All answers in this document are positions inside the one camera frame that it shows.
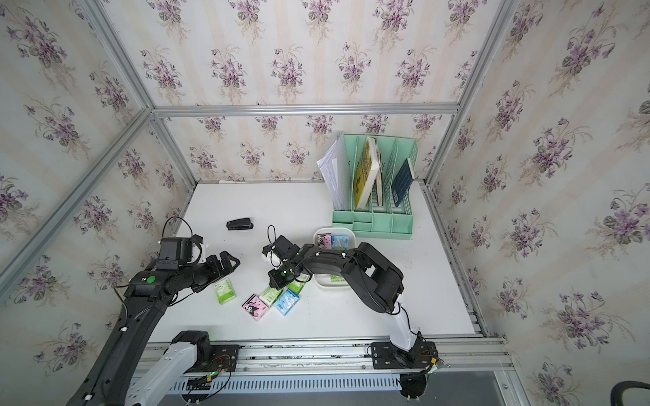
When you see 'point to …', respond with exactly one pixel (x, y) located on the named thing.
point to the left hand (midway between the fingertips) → (231, 268)
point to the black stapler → (239, 224)
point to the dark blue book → (402, 182)
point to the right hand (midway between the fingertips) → (274, 285)
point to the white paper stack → (334, 168)
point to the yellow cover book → (367, 171)
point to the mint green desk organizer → (385, 221)
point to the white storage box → (322, 282)
